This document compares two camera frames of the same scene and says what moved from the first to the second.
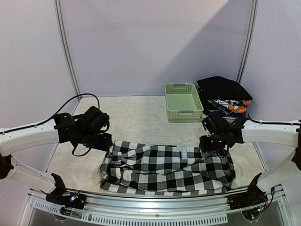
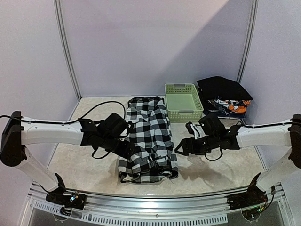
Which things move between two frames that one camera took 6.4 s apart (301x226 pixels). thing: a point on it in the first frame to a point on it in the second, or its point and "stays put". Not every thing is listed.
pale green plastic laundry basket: (183, 103) stays put
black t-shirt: (210, 87) stays put
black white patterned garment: (146, 169) to (153, 159)
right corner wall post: (249, 39) stays put
